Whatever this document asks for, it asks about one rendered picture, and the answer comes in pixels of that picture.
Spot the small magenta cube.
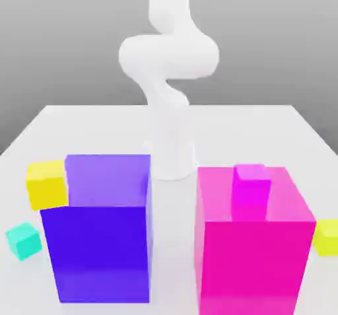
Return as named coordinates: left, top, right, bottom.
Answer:
left=230, top=163, right=273, bottom=223

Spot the small turquoise cube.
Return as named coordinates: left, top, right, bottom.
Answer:
left=5, top=221, right=44, bottom=262

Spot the small lime yellow cube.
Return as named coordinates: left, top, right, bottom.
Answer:
left=312, top=218, right=338, bottom=257

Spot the large purple box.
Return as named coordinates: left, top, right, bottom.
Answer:
left=39, top=153, right=153, bottom=304

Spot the large pink box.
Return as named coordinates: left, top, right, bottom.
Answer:
left=194, top=166, right=318, bottom=315

